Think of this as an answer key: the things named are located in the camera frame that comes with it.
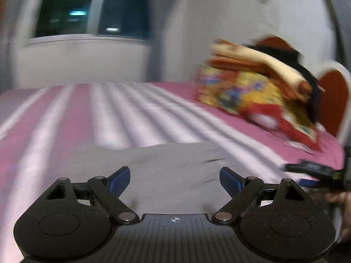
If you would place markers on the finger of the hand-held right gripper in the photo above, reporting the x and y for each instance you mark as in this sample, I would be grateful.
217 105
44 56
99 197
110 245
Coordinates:
308 182
304 167

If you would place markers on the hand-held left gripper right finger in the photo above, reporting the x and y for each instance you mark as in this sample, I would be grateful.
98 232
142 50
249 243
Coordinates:
229 180

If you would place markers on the black garment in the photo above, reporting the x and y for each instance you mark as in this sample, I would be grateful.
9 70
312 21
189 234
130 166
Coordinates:
309 87

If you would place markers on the grey curtain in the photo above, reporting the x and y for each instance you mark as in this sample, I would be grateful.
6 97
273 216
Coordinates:
163 33

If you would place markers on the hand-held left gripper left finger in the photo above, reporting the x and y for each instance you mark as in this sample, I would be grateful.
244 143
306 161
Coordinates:
120 179

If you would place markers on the red and white headboard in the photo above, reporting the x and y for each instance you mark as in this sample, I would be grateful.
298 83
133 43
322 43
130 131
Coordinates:
333 101

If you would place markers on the person's right hand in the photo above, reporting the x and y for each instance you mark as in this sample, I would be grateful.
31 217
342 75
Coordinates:
344 211

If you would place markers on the grey pants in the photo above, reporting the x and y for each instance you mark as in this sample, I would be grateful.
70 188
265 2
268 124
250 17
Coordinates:
170 169

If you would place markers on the pink pillow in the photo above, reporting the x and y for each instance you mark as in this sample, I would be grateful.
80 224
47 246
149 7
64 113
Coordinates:
264 120

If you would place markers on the sliding glass window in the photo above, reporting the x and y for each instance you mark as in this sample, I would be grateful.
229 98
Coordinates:
90 8

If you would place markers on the colourful printed blanket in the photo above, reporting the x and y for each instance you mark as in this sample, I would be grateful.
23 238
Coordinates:
246 96

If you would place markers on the grey hanging cloth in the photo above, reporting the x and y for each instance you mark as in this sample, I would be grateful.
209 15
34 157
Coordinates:
338 11

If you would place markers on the red orange folded blanket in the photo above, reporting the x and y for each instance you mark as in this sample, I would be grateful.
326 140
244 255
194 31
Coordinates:
233 64

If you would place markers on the bed with striped sheet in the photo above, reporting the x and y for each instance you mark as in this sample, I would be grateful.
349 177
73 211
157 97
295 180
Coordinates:
68 120

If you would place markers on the cream printed pillow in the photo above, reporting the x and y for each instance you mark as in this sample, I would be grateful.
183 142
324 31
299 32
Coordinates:
260 60

